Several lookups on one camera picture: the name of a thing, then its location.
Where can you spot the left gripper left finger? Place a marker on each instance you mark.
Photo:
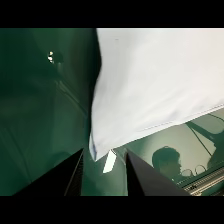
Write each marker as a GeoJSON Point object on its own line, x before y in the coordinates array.
{"type": "Point", "coordinates": [65, 178]}

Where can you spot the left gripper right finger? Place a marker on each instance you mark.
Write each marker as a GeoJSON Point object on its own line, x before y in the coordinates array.
{"type": "Point", "coordinates": [146, 180]}

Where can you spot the white shirt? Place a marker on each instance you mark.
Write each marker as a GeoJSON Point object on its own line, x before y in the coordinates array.
{"type": "Point", "coordinates": [150, 83]}

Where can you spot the silver frame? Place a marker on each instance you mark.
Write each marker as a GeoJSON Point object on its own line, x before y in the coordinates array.
{"type": "Point", "coordinates": [206, 184]}

